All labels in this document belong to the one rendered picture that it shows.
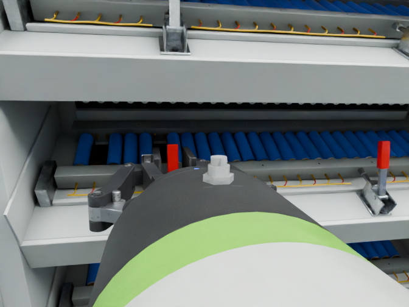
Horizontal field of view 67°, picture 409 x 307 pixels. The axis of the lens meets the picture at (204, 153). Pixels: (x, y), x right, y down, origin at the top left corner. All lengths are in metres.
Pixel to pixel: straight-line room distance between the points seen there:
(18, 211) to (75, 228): 0.06
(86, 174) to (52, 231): 0.07
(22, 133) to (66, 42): 0.12
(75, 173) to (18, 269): 0.11
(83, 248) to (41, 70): 0.19
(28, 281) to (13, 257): 0.04
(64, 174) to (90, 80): 0.14
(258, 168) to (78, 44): 0.25
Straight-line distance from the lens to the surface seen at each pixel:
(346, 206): 0.45
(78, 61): 0.30
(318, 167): 0.45
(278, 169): 0.42
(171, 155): 0.34
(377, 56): 0.39
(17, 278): 0.41
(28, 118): 0.41
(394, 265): 0.64
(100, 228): 0.22
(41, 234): 0.38
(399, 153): 0.56
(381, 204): 0.45
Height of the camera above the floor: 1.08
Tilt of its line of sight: 21 degrees down
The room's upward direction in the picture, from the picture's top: 3 degrees clockwise
